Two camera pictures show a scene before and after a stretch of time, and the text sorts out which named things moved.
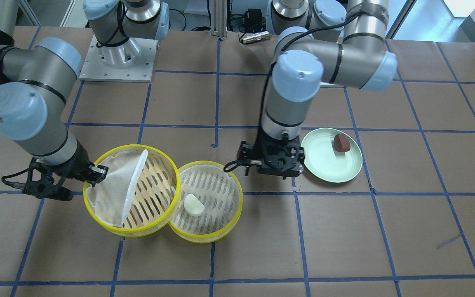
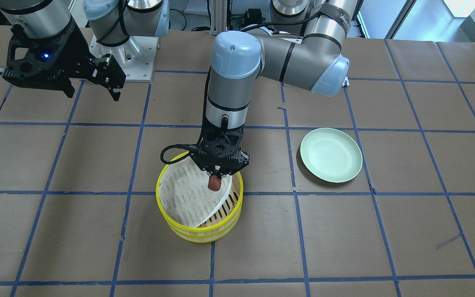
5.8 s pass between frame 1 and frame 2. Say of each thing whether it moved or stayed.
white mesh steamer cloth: moved
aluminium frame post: stayed
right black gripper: moved
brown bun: moved
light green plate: stayed
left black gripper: moved
